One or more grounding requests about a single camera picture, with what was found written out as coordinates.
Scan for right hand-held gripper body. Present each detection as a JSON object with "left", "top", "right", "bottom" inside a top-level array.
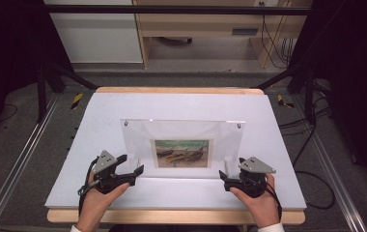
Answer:
[{"left": 233, "top": 157, "right": 276, "bottom": 199}]

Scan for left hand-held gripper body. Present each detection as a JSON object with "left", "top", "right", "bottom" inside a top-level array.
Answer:
[{"left": 89, "top": 150, "right": 137, "bottom": 195}]

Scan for boat painting print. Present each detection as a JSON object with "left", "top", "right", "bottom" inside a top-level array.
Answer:
[{"left": 150, "top": 138, "right": 214, "bottom": 170}]

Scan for clear acrylic photo frame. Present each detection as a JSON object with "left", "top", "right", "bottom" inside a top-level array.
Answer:
[{"left": 119, "top": 118, "right": 246, "bottom": 180}]

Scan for person's right hand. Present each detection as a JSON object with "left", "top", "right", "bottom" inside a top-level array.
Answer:
[{"left": 229, "top": 172, "right": 282, "bottom": 229}]

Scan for person's left hand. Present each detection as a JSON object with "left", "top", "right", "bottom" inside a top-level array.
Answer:
[{"left": 74, "top": 172, "right": 130, "bottom": 232}]

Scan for white table board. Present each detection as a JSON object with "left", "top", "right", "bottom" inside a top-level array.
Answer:
[{"left": 44, "top": 92, "right": 308, "bottom": 211}]

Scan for white shirt right sleeve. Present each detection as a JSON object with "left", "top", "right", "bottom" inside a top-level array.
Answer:
[{"left": 256, "top": 222, "right": 286, "bottom": 232}]

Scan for wooden table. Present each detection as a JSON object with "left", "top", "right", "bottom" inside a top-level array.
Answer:
[{"left": 46, "top": 86, "right": 306, "bottom": 225}]

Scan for black metal stand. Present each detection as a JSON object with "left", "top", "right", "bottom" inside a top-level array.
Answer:
[
  {"left": 251, "top": 63, "right": 319, "bottom": 126},
  {"left": 36, "top": 60, "right": 99, "bottom": 124}
]

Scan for white cabinet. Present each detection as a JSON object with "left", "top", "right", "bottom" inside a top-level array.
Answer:
[{"left": 42, "top": 0, "right": 145, "bottom": 65}]

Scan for grey drawer label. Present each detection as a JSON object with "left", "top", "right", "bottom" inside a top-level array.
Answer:
[{"left": 231, "top": 28, "right": 260, "bottom": 37}]

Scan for light wooden desk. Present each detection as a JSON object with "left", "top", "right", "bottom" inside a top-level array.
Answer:
[{"left": 131, "top": 0, "right": 315, "bottom": 70}]

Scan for black curtain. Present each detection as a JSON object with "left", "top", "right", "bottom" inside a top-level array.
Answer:
[
  {"left": 0, "top": 0, "right": 73, "bottom": 151},
  {"left": 288, "top": 0, "right": 367, "bottom": 199}
]

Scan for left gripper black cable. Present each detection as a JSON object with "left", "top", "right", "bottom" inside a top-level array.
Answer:
[{"left": 76, "top": 158, "right": 101, "bottom": 218}]

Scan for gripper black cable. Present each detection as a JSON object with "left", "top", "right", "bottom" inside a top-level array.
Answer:
[
  {"left": 263, "top": 182, "right": 284, "bottom": 223},
  {"left": 76, "top": 158, "right": 101, "bottom": 218}
]

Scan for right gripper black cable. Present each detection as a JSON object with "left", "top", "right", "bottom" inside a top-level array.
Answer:
[{"left": 263, "top": 182, "right": 284, "bottom": 223}]

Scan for long black floor cable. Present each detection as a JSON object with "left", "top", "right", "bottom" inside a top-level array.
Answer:
[{"left": 292, "top": 105, "right": 337, "bottom": 211}]

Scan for bundle of black floor cables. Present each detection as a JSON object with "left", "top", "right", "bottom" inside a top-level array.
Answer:
[{"left": 277, "top": 80, "right": 333, "bottom": 137}]

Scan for aluminium floor rail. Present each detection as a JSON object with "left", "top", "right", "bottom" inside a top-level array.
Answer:
[
  {"left": 292, "top": 95, "right": 367, "bottom": 232},
  {"left": 0, "top": 93, "right": 61, "bottom": 232}
]

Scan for thin black floor cable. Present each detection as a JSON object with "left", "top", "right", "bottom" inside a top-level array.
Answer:
[{"left": 0, "top": 102, "right": 18, "bottom": 123}]

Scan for hanging black desk cables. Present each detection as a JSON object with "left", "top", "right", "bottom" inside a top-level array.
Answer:
[{"left": 259, "top": 1, "right": 299, "bottom": 70}]

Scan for black horizontal frame bar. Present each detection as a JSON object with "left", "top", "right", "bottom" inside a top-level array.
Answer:
[{"left": 42, "top": 4, "right": 315, "bottom": 16}]

